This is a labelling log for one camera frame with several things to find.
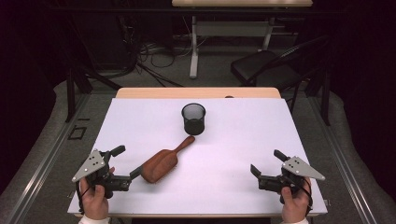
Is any black folding chair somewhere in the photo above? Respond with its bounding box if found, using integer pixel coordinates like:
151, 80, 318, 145
231, 35, 331, 94

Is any black mesh cup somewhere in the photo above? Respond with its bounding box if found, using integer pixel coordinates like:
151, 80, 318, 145
181, 103, 207, 136

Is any brown wooden hairbrush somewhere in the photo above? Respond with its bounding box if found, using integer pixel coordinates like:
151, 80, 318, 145
140, 135, 196, 184

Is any black metal stand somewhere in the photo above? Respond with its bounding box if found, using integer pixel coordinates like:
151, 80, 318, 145
304, 66, 332, 127
64, 66, 123, 124

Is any person's left hand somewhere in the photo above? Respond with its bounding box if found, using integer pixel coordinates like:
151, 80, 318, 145
79, 179, 110, 220

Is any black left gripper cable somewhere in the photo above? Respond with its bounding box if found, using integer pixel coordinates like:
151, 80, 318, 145
75, 181, 87, 216

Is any person's left white sleeve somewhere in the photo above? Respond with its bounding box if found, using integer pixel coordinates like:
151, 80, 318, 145
78, 215, 111, 224

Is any person's right white sleeve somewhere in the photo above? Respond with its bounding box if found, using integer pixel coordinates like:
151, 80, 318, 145
279, 217, 310, 224

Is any person's white sleeve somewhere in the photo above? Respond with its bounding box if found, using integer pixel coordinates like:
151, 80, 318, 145
279, 217, 310, 224
78, 215, 111, 224

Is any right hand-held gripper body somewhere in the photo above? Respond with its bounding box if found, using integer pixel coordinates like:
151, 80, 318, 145
257, 156, 326, 194

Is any tangle of floor cables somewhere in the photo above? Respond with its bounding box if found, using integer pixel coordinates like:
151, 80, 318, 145
122, 17, 194, 88

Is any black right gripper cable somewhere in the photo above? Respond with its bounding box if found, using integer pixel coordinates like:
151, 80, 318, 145
303, 178, 314, 217

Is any person's right hand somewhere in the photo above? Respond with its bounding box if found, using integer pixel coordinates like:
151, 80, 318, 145
280, 177, 312, 223

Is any light wooden table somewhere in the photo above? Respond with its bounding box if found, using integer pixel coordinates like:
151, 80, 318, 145
73, 87, 329, 218

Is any white-legged desk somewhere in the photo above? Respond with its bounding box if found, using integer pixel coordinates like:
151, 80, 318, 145
172, 0, 314, 79

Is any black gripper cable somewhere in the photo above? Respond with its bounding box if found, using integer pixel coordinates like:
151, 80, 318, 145
75, 181, 87, 216
303, 178, 314, 217

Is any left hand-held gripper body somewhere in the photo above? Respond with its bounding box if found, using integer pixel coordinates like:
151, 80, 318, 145
72, 149, 132, 199

